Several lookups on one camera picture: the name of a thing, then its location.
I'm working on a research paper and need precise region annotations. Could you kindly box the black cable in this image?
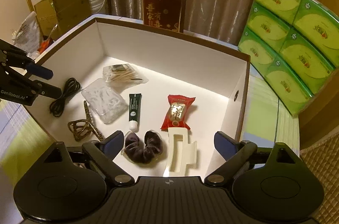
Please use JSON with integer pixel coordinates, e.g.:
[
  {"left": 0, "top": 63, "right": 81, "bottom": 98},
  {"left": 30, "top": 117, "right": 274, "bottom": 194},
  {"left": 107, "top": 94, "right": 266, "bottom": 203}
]
[{"left": 49, "top": 77, "right": 82, "bottom": 118}]

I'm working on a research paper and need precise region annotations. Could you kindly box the dark velvet scrunchie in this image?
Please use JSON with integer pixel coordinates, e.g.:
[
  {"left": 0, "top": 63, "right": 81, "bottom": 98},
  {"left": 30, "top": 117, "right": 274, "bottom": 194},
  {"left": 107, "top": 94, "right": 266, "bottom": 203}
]
[{"left": 122, "top": 131, "right": 164, "bottom": 164}]

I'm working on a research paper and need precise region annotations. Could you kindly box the clear floss pick box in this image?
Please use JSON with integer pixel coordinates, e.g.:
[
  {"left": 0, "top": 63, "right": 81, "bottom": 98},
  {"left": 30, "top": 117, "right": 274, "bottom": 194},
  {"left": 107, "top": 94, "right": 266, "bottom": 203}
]
[{"left": 82, "top": 78, "right": 128, "bottom": 124}]

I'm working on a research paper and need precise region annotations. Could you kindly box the white hair claw clip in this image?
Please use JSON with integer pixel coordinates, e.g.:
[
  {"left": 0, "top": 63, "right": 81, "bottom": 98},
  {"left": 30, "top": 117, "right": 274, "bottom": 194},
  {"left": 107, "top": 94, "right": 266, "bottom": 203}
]
[{"left": 163, "top": 128, "right": 197, "bottom": 177}]

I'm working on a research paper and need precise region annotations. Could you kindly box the green lip gel tube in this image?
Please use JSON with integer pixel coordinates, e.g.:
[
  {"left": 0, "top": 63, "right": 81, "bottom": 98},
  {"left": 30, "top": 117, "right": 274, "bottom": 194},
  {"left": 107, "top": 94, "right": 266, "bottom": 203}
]
[{"left": 129, "top": 93, "right": 142, "bottom": 132}]

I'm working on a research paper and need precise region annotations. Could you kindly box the red snack packet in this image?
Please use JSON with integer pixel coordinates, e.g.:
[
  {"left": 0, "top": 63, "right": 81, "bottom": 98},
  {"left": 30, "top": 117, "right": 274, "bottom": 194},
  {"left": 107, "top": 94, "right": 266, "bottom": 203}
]
[{"left": 160, "top": 94, "right": 195, "bottom": 131}]

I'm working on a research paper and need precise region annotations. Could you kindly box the cotton swab bag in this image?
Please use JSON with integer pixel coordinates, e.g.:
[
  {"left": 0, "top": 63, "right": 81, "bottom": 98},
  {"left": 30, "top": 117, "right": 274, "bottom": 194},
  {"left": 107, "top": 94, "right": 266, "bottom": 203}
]
[{"left": 102, "top": 63, "right": 148, "bottom": 87}]

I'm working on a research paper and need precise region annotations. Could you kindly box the white plastic bag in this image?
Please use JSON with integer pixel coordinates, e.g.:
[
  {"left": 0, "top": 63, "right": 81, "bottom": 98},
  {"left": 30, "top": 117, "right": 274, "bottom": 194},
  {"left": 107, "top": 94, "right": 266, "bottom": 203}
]
[{"left": 12, "top": 11, "right": 43, "bottom": 53}]

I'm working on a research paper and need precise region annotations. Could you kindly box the checked tablecloth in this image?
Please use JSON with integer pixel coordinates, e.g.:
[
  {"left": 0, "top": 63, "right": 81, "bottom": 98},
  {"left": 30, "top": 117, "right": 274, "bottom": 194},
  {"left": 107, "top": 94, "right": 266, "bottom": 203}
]
[{"left": 0, "top": 13, "right": 301, "bottom": 224}]

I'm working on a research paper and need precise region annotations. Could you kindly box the brown cardboard boxes pile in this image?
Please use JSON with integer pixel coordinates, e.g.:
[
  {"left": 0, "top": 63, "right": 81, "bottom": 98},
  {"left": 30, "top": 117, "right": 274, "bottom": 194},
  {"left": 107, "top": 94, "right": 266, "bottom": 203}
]
[{"left": 26, "top": 0, "right": 92, "bottom": 40}]

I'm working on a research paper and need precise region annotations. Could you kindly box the large brown cardboard box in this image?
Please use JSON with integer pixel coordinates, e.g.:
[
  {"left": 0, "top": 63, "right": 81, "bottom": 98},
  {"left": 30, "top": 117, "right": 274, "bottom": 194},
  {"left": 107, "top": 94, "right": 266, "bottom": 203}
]
[{"left": 37, "top": 16, "right": 249, "bottom": 177}]

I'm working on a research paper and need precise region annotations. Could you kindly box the green tissue pack stack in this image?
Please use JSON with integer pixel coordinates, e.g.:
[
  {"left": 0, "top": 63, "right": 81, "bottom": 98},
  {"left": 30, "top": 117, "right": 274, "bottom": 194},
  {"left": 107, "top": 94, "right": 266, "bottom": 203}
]
[{"left": 238, "top": 0, "right": 338, "bottom": 116}]

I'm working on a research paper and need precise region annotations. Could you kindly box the dark red gift box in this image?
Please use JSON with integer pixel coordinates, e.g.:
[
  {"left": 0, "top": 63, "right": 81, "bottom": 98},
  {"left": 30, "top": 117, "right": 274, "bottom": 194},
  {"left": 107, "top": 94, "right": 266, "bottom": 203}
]
[{"left": 143, "top": 0, "right": 186, "bottom": 33}]

